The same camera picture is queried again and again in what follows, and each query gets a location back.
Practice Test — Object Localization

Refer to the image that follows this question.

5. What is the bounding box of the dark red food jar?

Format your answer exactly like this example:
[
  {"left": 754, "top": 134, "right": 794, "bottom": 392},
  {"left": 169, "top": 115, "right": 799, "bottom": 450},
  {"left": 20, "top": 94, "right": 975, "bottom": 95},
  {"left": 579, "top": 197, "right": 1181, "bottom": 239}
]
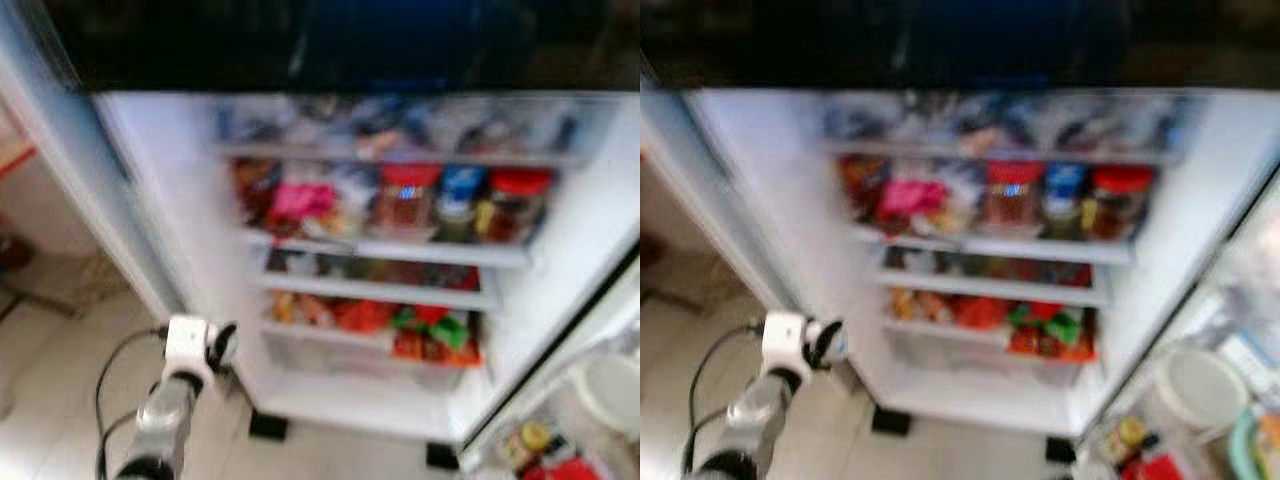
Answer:
[
  {"left": 232, "top": 160, "right": 281, "bottom": 227},
  {"left": 840, "top": 155, "right": 887, "bottom": 222}
]

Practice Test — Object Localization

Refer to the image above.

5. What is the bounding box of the clear fridge shelf bin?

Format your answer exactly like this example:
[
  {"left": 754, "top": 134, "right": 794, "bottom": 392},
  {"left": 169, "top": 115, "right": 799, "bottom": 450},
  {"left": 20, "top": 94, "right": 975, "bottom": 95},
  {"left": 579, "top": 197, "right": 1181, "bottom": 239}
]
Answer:
[
  {"left": 215, "top": 95, "right": 591, "bottom": 167},
  {"left": 822, "top": 92, "right": 1196, "bottom": 164}
]

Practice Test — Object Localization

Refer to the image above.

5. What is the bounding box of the black glass fridge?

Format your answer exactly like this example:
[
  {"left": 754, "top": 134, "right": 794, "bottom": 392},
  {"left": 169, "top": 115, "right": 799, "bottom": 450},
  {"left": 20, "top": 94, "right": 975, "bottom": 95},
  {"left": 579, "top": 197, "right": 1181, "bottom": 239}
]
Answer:
[
  {"left": 40, "top": 0, "right": 641, "bottom": 471},
  {"left": 650, "top": 0, "right": 1280, "bottom": 466}
]

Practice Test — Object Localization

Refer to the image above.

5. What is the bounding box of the red box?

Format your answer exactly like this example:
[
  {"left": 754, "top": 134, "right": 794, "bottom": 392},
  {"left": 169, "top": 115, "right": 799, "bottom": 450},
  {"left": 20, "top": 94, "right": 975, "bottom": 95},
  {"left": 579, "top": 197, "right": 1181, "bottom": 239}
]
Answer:
[
  {"left": 545, "top": 455, "right": 602, "bottom": 480},
  {"left": 1135, "top": 452, "right": 1197, "bottom": 480}
]

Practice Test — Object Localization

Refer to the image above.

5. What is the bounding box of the orange food packet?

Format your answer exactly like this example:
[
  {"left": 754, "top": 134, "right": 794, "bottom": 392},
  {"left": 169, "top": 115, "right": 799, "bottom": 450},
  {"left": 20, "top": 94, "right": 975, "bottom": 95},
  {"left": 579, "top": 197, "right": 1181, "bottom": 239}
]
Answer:
[
  {"left": 335, "top": 298, "right": 397, "bottom": 334},
  {"left": 950, "top": 295, "right": 1012, "bottom": 331}
]

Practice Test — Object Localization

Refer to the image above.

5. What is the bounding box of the yellow lid jar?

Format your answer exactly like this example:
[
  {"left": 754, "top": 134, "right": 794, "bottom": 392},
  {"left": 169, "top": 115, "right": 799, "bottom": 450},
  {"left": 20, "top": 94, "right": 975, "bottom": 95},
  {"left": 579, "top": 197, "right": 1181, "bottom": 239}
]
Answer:
[
  {"left": 515, "top": 420, "right": 554, "bottom": 457},
  {"left": 1114, "top": 415, "right": 1152, "bottom": 452}
]

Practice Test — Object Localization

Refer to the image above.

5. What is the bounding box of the red lid glass jar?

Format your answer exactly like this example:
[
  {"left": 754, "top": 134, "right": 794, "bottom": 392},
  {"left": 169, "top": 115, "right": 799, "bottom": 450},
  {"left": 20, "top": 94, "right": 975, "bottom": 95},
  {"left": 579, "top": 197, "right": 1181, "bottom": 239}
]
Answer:
[
  {"left": 1088, "top": 165, "right": 1157, "bottom": 243},
  {"left": 375, "top": 163, "right": 442, "bottom": 237},
  {"left": 983, "top": 160, "right": 1047, "bottom": 234},
  {"left": 487, "top": 168, "right": 555, "bottom": 245}
]

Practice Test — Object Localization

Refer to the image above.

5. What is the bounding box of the black glass fridge door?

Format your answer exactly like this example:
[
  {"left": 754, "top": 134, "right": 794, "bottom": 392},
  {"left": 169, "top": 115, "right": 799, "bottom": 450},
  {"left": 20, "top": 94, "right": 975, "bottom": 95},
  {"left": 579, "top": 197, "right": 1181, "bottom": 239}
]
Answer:
[
  {"left": 1075, "top": 170, "right": 1280, "bottom": 480},
  {"left": 455, "top": 250, "right": 641, "bottom": 480}
]

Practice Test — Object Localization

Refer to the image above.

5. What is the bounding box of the white fridge shelf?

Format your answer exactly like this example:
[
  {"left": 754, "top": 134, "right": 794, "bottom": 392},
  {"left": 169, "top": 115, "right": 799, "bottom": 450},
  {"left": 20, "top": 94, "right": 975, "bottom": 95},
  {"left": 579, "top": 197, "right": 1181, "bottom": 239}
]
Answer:
[
  {"left": 258, "top": 272, "right": 502, "bottom": 312},
  {"left": 875, "top": 268, "right": 1113, "bottom": 309},
  {"left": 245, "top": 230, "right": 532, "bottom": 270},
  {"left": 855, "top": 226, "right": 1136, "bottom": 267}
]

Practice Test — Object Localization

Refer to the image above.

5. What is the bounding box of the pink food packet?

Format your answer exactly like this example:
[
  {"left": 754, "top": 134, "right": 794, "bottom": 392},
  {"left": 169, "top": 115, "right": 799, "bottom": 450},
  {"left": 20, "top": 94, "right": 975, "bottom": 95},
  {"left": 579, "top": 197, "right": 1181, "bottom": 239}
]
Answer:
[
  {"left": 268, "top": 182, "right": 337, "bottom": 224},
  {"left": 878, "top": 178, "right": 947, "bottom": 221}
]

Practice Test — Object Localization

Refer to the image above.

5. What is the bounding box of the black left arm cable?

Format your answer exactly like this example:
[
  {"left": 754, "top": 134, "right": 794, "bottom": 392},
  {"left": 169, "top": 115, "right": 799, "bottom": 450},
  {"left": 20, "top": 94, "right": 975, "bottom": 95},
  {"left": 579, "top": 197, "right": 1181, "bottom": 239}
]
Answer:
[
  {"left": 683, "top": 320, "right": 766, "bottom": 479},
  {"left": 95, "top": 325, "right": 169, "bottom": 480}
]

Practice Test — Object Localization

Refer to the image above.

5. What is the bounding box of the blue lid glass jar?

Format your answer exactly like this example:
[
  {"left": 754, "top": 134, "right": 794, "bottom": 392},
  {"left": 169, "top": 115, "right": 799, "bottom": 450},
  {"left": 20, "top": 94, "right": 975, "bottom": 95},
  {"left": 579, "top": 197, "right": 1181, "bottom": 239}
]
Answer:
[
  {"left": 437, "top": 165, "right": 489, "bottom": 242},
  {"left": 1042, "top": 162, "right": 1092, "bottom": 239}
]

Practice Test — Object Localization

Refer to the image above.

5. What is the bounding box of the green and red packet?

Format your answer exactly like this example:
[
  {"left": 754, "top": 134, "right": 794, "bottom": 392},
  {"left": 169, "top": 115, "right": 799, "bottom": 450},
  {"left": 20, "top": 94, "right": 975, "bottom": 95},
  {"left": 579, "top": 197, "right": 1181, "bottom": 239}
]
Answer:
[
  {"left": 392, "top": 305, "right": 484, "bottom": 364},
  {"left": 1008, "top": 302, "right": 1097, "bottom": 361}
]

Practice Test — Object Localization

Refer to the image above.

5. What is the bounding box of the clear fridge drawer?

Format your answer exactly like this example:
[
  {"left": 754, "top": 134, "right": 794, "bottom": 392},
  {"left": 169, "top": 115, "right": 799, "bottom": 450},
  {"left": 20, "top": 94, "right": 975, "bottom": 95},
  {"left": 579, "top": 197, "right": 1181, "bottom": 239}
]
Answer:
[
  {"left": 880, "top": 322, "right": 1087, "bottom": 387},
  {"left": 262, "top": 325, "right": 471, "bottom": 392}
]

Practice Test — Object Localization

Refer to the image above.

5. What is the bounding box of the white round tub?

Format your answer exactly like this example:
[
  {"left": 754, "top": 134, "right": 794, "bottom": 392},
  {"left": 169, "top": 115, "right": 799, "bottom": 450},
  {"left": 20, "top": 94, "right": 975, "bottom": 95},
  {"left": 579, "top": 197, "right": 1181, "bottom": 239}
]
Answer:
[
  {"left": 570, "top": 350, "right": 641, "bottom": 437},
  {"left": 1150, "top": 345, "right": 1252, "bottom": 437}
]

